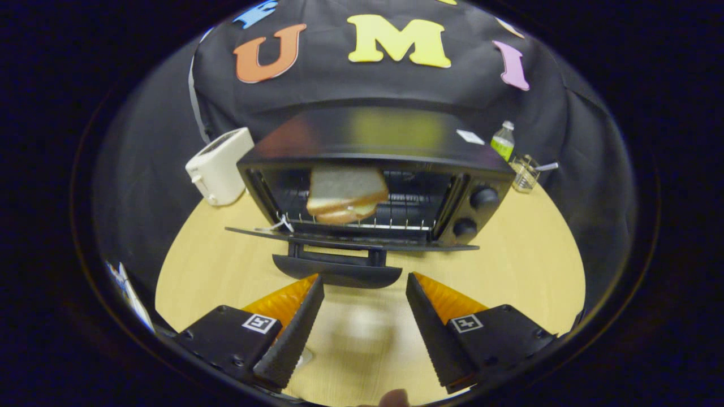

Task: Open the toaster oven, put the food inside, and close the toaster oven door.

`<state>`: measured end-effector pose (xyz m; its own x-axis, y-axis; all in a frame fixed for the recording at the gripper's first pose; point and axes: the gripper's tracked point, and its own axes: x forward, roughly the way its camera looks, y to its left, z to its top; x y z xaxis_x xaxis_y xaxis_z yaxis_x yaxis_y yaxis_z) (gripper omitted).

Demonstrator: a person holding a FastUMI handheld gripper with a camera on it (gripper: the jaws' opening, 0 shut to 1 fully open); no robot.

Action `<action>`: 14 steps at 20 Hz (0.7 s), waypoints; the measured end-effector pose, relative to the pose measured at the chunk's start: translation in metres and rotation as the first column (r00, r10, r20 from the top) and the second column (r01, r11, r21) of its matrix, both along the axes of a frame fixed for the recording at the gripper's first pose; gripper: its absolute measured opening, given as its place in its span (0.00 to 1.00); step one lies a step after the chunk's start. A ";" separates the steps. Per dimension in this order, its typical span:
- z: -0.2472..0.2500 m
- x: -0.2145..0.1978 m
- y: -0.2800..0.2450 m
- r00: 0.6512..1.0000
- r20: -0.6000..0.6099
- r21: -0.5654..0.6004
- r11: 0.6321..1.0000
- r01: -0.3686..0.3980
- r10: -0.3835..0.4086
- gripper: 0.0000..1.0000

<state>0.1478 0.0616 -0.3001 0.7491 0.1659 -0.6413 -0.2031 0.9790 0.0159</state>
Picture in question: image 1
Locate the black backdrop cloth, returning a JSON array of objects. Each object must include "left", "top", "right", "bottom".
[{"left": 93, "top": 0, "right": 637, "bottom": 317}]

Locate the small wire basket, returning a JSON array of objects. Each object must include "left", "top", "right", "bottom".
[{"left": 509, "top": 154, "right": 541, "bottom": 194}]

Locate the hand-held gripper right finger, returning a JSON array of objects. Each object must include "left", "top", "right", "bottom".
[{"left": 405, "top": 272, "right": 558, "bottom": 395}]

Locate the lettuce sandwich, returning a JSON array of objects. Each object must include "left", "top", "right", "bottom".
[{"left": 306, "top": 166, "right": 390, "bottom": 225}]

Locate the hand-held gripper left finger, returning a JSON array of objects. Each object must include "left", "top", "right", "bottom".
[{"left": 173, "top": 274, "right": 325, "bottom": 392}]

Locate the green label plastic bottle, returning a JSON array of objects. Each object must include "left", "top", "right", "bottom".
[{"left": 490, "top": 120, "right": 515, "bottom": 163}]

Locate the white pop-up toaster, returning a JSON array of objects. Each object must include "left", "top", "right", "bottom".
[{"left": 186, "top": 127, "right": 255, "bottom": 206}]

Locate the black toaster oven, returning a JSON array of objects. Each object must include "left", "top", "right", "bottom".
[{"left": 225, "top": 107, "right": 516, "bottom": 289}]

